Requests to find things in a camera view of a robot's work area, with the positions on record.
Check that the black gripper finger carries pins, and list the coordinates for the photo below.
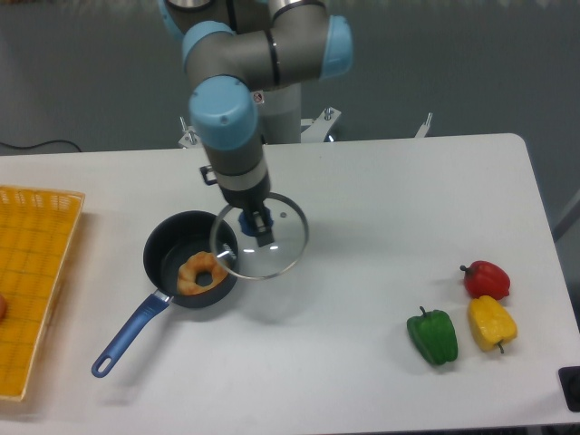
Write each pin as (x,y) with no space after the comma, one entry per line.
(263,223)

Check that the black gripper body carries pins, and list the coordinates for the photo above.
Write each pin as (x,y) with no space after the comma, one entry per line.
(238,195)

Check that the glass pot lid blue knob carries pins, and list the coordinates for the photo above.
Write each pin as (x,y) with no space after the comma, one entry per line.
(263,254)

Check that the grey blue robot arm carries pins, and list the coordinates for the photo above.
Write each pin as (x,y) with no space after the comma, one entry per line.
(231,49)

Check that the toy donut bread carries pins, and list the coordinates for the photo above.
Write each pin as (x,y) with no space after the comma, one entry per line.
(200,274)

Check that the dark blue saucepan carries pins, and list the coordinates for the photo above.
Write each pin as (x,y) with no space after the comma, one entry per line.
(178,260)

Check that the green bell pepper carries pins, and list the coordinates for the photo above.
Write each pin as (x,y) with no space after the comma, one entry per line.
(433,335)

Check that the yellow plastic basket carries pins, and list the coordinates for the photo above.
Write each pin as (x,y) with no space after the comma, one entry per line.
(37,229)

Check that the red bell pepper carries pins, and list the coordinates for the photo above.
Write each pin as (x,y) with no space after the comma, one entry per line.
(485,278)

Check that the yellow bell pepper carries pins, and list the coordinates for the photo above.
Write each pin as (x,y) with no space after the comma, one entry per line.
(491,325)

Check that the black device table corner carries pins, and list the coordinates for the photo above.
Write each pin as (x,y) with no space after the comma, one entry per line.
(569,378)

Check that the white table bracket right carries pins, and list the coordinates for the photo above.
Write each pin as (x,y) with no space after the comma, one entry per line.
(424,129)

